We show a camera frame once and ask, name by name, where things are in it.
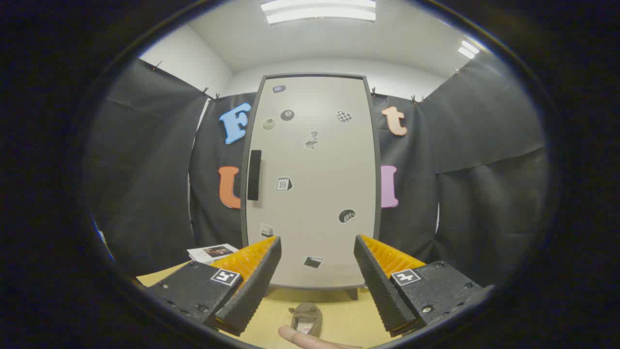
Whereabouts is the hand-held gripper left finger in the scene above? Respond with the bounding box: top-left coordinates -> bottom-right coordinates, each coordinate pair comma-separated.
147,236 -> 282,337

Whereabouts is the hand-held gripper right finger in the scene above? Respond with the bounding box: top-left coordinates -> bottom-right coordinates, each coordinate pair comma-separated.
353,234 -> 496,338

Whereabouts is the grey shoe cabinet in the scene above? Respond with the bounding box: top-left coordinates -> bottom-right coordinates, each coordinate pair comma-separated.
241,73 -> 383,301

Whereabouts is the brown fuzzy shoe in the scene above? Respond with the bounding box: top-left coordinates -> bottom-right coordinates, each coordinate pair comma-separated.
289,302 -> 324,338

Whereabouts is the white shoe cabinet door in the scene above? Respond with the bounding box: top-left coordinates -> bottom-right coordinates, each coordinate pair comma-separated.
246,77 -> 377,289

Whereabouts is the black door handle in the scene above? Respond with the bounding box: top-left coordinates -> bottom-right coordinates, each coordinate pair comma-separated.
247,149 -> 263,202

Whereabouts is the black backdrop cloth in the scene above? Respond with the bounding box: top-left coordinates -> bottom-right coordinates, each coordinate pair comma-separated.
87,51 -> 550,278

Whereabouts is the small ceiling light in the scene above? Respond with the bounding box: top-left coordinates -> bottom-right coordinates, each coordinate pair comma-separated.
458,40 -> 481,60

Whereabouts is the long ceiling light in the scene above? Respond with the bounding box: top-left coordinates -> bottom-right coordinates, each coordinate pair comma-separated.
261,0 -> 377,25

